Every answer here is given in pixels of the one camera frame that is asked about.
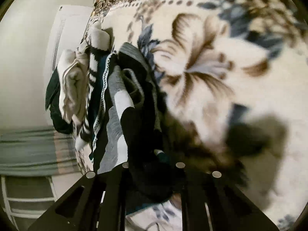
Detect black grey striped sweater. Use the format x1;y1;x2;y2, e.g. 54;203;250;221
91;43;174;214

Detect folded white clothes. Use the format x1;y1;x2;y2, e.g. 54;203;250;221
57;49;89;126

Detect green striped curtain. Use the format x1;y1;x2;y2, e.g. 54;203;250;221
1;127;80;177

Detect dark green velvet duvet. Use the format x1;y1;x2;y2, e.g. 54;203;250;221
45;69;73;135

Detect floral bed blanket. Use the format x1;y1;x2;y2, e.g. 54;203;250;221
93;0;307;230

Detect black white FUSION garment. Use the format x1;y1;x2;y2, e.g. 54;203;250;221
75;21;112;151

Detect white bed headboard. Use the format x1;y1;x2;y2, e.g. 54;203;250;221
45;5;92;74

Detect window frame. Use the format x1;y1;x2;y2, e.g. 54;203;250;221
1;176;57;230

